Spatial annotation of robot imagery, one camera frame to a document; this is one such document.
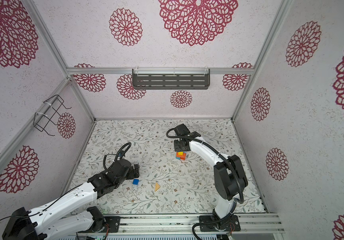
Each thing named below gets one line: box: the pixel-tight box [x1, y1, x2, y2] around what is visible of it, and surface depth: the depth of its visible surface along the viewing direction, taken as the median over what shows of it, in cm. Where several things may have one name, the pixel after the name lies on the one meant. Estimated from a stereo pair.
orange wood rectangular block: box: [176, 152, 187, 161], surface depth 99 cm
